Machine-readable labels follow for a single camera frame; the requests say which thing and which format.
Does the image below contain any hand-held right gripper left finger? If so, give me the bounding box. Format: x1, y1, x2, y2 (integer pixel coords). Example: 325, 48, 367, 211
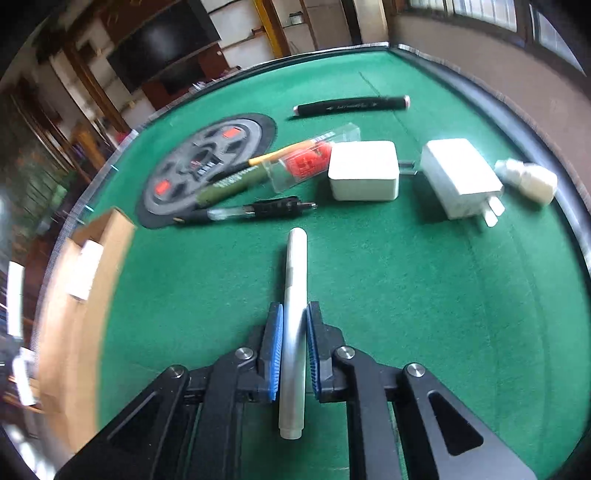
55, 302, 283, 480

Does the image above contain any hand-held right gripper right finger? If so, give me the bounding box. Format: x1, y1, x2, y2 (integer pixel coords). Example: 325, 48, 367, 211
305, 301, 539, 480

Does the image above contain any silver marker pen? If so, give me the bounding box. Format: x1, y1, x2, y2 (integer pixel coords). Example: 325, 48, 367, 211
277, 227, 309, 440

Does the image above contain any cardboard box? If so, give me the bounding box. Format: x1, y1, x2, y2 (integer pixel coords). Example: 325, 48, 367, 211
39, 208, 139, 444

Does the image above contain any white charger with prongs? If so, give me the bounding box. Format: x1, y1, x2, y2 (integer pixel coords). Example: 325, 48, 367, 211
420, 138, 506, 228

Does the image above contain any black clear ballpoint pen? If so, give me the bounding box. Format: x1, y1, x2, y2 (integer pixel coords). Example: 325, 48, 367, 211
173, 196, 318, 228

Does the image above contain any green pen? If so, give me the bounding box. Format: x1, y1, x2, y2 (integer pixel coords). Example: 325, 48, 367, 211
194, 161, 273, 206

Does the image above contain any round grey table control panel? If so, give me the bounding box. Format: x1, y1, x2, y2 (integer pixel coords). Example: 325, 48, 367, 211
135, 112, 278, 230

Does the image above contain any white square power adapter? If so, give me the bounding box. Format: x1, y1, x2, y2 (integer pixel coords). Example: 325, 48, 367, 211
327, 141, 416, 202

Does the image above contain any clear box with red contents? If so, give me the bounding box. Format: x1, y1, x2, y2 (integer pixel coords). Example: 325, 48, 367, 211
267, 123, 362, 193

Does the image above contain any white item in cardboard box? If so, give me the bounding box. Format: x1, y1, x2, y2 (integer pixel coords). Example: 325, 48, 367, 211
66, 242, 105, 303

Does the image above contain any black marker with pink cap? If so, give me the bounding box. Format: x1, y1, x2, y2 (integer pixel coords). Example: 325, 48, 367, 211
292, 94, 411, 119

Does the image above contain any small white bottle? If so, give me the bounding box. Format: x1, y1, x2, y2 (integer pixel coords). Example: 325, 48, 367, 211
495, 158, 558, 206

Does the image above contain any wooden chair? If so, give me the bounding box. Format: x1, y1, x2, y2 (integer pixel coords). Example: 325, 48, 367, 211
69, 124, 116, 181

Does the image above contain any black television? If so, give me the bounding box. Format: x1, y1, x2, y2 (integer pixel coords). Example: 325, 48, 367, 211
107, 0, 222, 93

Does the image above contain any yellow handled brush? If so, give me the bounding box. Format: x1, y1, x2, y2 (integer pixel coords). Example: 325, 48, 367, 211
248, 141, 319, 167

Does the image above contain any wooden wall shelf unit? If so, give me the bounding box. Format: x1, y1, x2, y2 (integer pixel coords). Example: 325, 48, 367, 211
46, 0, 315, 134

